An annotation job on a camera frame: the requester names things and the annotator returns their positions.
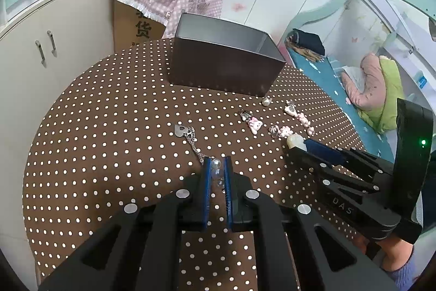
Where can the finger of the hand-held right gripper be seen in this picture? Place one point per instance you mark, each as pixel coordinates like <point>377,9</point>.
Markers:
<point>323,151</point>
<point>316,168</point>

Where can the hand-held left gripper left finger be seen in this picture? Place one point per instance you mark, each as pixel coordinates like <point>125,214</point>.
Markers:
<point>206,188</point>

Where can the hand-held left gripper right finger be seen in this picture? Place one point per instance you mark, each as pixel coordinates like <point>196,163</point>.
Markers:
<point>227,188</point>

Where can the cream charm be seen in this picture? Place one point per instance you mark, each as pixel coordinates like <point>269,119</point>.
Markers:
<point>295,141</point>

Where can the pink charm with silver clasp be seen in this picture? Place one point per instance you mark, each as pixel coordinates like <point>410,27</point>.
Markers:
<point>283,131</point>

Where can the white and pink charm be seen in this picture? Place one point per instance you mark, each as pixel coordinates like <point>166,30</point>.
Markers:
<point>291,110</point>

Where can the grey metal box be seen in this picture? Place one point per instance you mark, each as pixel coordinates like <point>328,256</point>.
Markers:
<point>221,69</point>

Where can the person's right forearm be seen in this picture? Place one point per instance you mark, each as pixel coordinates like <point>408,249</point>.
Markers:
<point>391,251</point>

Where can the green quilt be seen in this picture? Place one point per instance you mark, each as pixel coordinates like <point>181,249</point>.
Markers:
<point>391,96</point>

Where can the teal bed sheet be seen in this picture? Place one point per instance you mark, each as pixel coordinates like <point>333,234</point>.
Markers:
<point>327,72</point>

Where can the pink quilt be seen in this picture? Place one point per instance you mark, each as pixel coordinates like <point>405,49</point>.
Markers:
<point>369,79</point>

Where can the tan folded cloth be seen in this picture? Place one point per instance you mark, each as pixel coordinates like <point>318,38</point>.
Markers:
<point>303,52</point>

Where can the dark folded clothes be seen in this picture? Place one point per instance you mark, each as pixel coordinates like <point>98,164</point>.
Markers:
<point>310,40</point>

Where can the brown polka-dot tablecloth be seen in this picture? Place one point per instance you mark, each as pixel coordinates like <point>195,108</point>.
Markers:
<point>112,127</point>

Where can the faint pink butterfly sticker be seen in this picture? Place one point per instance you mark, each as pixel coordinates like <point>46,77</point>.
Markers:
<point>238,7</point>

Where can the cardboard box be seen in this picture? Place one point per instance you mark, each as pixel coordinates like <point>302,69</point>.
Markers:
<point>133,25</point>

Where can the cream cabinet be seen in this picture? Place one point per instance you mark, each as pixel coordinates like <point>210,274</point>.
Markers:
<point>68,25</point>

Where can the turquoise bunk bed frame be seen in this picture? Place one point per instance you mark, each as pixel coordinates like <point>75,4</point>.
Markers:
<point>327,8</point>

